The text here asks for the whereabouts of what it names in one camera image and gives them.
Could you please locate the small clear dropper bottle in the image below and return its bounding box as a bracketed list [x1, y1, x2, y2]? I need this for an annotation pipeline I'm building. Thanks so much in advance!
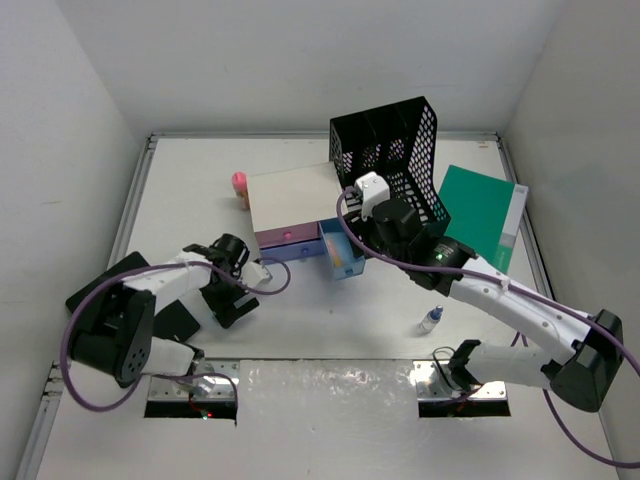
[419, 305, 444, 334]

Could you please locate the pink capped glue stick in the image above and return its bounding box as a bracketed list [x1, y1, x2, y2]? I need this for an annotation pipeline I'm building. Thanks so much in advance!
[231, 172, 250, 210]

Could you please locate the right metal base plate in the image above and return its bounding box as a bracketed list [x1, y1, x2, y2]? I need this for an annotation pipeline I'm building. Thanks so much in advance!
[409, 360, 508, 404]

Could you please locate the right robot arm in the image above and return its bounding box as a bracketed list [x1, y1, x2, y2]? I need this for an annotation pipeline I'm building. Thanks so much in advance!
[347, 198, 624, 412]

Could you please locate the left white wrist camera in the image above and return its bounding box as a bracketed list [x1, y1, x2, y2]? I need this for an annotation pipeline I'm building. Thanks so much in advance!
[242, 261, 272, 288]

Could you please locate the green notebook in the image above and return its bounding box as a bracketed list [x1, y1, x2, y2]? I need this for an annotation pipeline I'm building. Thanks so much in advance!
[439, 165, 529, 273]

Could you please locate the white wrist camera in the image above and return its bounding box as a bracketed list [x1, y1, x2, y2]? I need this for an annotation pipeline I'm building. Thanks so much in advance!
[242, 261, 272, 288]
[354, 171, 390, 221]

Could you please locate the metal base plate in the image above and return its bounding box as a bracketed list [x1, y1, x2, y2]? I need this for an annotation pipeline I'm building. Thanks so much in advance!
[409, 360, 508, 404]
[147, 358, 240, 402]

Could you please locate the orange item in drawer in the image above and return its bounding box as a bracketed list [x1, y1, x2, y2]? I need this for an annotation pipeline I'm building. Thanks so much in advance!
[326, 239, 344, 269]

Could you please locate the white drawer organizer box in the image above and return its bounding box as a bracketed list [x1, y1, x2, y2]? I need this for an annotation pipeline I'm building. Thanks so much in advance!
[247, 162, 342, 249]

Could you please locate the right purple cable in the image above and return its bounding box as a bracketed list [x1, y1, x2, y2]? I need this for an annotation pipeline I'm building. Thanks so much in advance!
[335, 187, 640, 469]

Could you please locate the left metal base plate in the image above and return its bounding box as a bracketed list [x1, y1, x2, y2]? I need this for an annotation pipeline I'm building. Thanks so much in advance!
[147, 358, 240, 402]

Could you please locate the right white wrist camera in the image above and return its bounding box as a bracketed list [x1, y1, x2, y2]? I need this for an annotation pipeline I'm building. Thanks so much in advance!
[354, 171, 390, 221]

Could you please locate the black notebook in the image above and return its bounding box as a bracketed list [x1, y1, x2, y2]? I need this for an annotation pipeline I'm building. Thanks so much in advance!
[65, 251, 201, 342]

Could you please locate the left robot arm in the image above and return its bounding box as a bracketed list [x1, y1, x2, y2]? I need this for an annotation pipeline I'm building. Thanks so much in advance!
[61, 233, 269, 388]

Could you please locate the blue pulled-out drawer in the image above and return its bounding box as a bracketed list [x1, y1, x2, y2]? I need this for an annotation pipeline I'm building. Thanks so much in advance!
[319, 218, 365, 281]

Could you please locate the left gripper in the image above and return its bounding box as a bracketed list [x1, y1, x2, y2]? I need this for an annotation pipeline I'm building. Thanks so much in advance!
[199, 266, 257, 327]

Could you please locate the black mesh file organizer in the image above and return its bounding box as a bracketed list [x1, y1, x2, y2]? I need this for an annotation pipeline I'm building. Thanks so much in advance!
[329, 96, 451, 236]

